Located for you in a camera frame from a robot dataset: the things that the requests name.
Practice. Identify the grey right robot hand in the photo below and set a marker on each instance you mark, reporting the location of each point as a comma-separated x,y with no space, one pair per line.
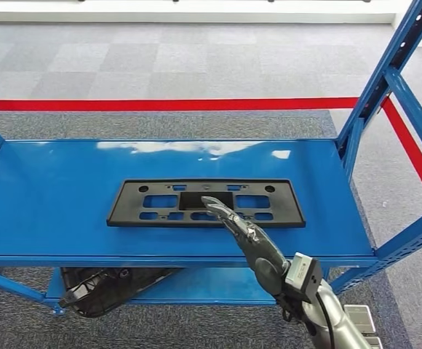
265,260

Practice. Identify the black plastic bracket part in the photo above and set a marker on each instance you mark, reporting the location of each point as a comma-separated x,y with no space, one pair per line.
123,212

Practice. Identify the black plastic panel part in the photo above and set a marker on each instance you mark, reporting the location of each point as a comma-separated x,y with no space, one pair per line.
105,294

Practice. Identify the blue metal shelf rack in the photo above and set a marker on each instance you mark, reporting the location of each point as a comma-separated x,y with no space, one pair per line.
69,217

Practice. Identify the grey floor outlet box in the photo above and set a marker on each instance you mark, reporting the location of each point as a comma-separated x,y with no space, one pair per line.
358,318
373,343

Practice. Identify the red floor tape line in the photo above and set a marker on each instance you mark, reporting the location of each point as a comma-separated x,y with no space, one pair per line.
414,154

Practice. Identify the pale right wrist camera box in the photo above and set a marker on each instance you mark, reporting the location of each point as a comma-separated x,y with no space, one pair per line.
302,277

